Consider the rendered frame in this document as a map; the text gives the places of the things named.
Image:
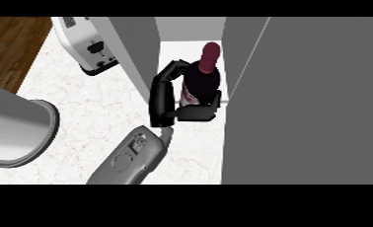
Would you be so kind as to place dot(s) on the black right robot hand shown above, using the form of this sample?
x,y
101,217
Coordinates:
x,y
160,99

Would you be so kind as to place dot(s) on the dark wine bottle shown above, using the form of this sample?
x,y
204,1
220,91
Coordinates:
x,y
204,79

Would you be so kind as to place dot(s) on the grey cabinet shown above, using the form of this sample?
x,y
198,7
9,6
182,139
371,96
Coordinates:
x,y
136,50

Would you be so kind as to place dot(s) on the grey cabinet door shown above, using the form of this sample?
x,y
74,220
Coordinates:
x,y
301,106

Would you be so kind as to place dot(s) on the white toaster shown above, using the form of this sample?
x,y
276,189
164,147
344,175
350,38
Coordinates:
x,y
83,46

